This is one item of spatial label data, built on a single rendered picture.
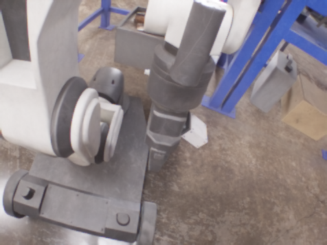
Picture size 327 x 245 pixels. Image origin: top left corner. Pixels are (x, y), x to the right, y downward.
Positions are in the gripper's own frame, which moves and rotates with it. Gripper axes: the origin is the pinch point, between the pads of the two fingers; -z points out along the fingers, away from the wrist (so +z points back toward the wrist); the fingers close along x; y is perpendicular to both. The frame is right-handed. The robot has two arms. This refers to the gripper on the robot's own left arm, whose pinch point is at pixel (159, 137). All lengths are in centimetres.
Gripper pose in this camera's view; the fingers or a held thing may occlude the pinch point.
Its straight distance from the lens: 39.0
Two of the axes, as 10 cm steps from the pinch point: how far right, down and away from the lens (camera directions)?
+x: -0.6, 7.1, -7.0
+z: 2.4, -6.7, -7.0
